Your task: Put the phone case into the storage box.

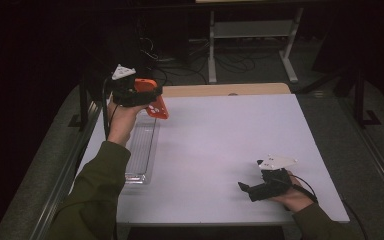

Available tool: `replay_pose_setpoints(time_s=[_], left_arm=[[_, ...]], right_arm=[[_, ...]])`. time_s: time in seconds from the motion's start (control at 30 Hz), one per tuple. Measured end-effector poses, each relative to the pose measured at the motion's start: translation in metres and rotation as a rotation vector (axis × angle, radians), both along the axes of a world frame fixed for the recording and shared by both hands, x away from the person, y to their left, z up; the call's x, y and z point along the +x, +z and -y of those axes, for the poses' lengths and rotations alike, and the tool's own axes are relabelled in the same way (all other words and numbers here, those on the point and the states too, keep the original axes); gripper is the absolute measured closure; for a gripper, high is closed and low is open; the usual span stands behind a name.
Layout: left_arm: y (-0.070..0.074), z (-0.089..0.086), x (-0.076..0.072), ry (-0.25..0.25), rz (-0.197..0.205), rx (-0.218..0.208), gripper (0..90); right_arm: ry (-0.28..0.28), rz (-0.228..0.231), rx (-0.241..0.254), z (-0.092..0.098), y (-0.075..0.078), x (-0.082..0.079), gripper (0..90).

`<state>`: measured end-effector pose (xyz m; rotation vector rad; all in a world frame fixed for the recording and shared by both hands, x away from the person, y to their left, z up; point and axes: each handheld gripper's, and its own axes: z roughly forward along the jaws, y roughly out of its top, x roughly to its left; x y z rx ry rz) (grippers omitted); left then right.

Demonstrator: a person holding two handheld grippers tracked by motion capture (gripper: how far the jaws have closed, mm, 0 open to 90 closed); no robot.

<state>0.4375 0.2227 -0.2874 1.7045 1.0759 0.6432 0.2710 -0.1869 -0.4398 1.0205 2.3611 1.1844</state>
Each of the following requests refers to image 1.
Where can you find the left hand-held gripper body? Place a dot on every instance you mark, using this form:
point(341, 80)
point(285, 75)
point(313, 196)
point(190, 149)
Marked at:
point(125, 91)

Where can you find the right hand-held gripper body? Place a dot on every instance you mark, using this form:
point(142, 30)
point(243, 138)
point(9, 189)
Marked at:
point(273, 186)

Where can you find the orange phone case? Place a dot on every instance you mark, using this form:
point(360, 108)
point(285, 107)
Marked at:
point(158, 110)

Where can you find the clear plastic tray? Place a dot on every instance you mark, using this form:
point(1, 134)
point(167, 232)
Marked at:
point(143, 150)

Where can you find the person's right hand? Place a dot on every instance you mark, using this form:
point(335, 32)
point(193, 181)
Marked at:
point(296, 198)

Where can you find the person's left hand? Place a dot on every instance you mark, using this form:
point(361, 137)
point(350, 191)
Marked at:
point(121, 123)

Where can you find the black metal stand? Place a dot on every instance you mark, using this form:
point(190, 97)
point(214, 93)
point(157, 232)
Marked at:
point(358, 100)
point(84, 106)

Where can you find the white metal stand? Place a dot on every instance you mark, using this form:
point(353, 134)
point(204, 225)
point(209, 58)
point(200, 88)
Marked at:
point(212, 50)

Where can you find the aluminium rail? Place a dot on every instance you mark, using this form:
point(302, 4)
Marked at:
point(380, 160)
point(63, 181)

